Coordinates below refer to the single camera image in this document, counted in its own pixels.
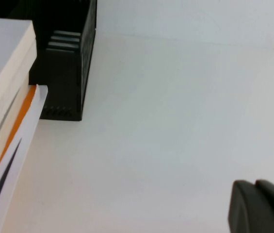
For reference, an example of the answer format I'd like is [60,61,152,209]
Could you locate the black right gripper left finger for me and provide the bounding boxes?
[227,179,274,233]

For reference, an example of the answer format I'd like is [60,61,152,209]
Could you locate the black plastic book stand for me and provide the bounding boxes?
[8,0,98,121]

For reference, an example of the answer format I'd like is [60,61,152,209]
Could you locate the white self-driving book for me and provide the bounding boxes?
[0,17,38,175]

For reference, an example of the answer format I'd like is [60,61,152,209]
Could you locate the white orange navy book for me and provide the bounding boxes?
[0,83,49,233]

